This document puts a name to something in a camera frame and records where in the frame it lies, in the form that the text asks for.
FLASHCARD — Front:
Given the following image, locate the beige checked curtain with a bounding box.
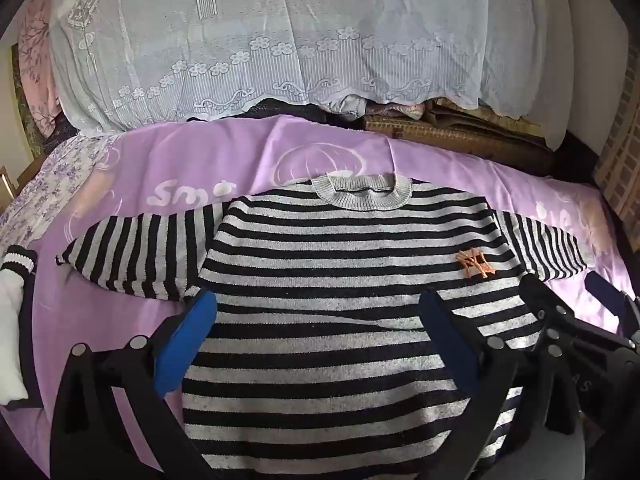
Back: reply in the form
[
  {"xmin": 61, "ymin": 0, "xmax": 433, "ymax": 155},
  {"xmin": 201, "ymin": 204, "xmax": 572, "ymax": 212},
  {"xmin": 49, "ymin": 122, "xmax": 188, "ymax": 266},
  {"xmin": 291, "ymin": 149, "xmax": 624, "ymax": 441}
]
[{"xmin": 592, "ymin": 100, "xmax": 640, "ymax": 246}]

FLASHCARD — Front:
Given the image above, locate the wooden chair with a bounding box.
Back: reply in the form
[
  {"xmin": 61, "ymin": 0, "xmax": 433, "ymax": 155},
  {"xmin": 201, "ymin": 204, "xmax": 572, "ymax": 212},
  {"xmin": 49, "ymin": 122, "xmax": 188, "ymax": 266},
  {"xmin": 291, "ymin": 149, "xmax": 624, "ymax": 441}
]
[{"xmin": 0, "ymin": 157, "xmax": 48, "ymax": 211}]

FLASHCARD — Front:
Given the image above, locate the brown woven mat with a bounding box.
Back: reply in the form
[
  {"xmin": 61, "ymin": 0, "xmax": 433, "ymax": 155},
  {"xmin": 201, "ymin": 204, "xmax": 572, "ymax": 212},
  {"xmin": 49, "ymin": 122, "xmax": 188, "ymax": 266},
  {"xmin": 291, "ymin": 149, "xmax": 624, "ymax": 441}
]
[{"xmin": 362, "ymin": 102, "xmax": 556, "ymax": 176}]

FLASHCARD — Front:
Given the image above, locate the white lace cloth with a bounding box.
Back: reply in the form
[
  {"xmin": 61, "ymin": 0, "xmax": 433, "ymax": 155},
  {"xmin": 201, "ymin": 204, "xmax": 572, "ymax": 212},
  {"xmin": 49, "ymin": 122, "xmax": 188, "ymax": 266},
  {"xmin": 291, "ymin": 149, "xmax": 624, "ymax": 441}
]
[{"xmin": 47, "ymin": 0, "xmax": 571, "ymax": 133}]

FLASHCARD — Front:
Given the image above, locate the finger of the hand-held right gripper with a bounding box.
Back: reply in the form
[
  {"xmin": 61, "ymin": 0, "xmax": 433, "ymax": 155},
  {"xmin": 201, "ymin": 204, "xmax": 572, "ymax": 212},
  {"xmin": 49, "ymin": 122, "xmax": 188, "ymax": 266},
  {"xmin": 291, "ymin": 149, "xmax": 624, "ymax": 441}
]
[
  {"xmin": 519, "ymin": 274, "xmax": 633, "ymax": 356},
  {"xmin": 584, "ymin": 271, "xmax": 640, "ymax": 331}
]

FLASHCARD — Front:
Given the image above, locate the grey crumpled cloth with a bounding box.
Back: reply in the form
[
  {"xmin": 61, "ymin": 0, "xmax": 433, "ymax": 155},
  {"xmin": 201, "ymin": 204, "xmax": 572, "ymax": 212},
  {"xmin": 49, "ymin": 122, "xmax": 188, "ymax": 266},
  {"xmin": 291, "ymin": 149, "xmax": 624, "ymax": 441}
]
[{"xmin": 325, "ymin": 95, "xmax": 371, "ymax": 121}]

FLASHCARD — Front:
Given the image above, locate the dark cloth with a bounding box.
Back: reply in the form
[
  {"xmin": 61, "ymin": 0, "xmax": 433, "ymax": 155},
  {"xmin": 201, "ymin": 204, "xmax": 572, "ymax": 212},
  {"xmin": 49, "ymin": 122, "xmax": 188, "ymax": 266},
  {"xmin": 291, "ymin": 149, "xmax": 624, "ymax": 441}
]
[{"xmin": 187, "ymin": 97, "xmax": 331, "ymax": 123}]

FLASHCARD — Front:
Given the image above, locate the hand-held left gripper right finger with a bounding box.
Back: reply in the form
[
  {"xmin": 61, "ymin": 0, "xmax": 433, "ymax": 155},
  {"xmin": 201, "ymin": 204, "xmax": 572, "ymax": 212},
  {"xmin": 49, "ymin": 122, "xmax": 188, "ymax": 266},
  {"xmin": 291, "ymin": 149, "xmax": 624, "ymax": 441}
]
[{"xmin": 419, "ymin": 289, "xmax": 586, "ymax": 480}]

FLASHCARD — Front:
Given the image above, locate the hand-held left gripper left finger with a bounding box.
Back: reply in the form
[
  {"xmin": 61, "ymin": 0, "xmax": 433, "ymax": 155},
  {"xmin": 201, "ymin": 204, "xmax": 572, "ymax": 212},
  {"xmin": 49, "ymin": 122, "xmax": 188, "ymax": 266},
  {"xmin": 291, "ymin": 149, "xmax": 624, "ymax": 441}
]
[{"xmin": 50, "ymin": 290, "xmax": 221, "ymax": 480}]

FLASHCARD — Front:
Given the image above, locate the white purple floral sheet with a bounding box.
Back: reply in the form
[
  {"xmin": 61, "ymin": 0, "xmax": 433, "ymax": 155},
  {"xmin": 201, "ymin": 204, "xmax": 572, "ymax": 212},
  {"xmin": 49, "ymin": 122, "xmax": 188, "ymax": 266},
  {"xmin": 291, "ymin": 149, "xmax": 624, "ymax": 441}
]
[{"xmin": 0, "ymin": 135, "xmax": 118, "ymax": 256}]

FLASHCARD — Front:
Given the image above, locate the black grey striped sweater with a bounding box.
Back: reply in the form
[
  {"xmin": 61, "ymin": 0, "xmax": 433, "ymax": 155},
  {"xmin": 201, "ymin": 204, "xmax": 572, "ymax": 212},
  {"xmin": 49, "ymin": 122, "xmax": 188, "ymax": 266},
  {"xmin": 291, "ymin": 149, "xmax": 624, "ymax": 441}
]
[{"xmin": 55, "ymin": 172, "xmax": 596, "ymax": 480}]

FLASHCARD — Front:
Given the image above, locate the purple printed blanket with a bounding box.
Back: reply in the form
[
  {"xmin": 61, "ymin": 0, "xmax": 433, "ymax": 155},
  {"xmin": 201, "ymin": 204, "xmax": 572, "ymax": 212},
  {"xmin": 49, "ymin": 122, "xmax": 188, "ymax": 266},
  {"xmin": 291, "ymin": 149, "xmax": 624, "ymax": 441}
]
[{"xmin": 0, "ymin": 115, "xmax": 626, "ymax": 480}]

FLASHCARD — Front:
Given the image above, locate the white garment with black trim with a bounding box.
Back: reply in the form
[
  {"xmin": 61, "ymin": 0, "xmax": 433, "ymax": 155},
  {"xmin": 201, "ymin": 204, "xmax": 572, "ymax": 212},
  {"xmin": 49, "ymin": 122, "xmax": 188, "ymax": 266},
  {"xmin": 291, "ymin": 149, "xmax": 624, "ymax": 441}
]
[{"xmin": 0, "ymin": 245, "xmax": 38, "ymax": 408}]

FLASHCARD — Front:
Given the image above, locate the pink floral cloth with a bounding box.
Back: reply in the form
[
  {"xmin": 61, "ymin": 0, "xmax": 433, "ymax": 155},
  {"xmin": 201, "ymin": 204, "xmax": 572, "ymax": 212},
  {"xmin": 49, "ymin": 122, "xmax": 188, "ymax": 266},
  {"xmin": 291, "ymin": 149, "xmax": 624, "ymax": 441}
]
[{"xmin": 17, "ymin": 0, "xmax": 63, "ymax": 136}]

